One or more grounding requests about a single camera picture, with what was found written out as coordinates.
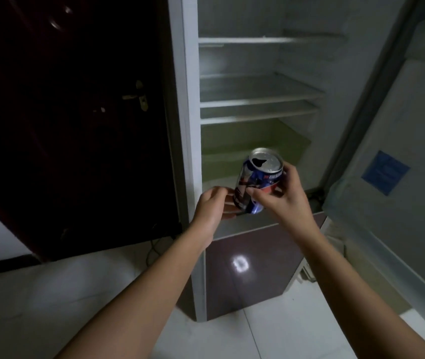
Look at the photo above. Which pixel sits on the person's left hand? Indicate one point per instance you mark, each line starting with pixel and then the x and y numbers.
pixel 208 209

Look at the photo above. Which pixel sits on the person's right hand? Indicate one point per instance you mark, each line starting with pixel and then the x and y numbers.
pixel 285 205

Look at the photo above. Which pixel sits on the person's left thumb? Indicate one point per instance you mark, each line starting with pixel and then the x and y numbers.
pixel 225 190

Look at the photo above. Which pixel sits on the person's right thumb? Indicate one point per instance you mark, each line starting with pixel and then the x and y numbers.
pixel 259 196

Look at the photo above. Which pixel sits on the blue drink can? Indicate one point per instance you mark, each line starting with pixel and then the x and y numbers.
pixel 256 179

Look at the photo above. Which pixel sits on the person's left forearm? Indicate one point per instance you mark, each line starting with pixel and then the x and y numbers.
pixel 137 295

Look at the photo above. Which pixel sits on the person's right forearm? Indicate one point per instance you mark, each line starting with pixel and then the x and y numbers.
pixel 362 299

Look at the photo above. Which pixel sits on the green crisper drawer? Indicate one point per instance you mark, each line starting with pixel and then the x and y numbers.
pixel 250 149

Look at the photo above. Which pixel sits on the dark brown freezer door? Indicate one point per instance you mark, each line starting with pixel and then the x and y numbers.
pixel 250 271

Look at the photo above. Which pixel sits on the white refrigerator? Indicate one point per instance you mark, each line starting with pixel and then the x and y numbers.
pixel 264 119

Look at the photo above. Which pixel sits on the glass refrigerator shelf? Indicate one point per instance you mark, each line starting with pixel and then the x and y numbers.
pixel 257 112
pixel 257 91
pixel 268 38

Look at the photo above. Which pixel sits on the blue sticker label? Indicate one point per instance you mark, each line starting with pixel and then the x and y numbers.
pixel 385 172

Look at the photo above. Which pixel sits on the white refrigerator door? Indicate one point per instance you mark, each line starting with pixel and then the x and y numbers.
pixel 395 164

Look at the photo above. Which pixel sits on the dark red entrance door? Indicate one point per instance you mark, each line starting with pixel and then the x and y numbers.
pixel 70 123

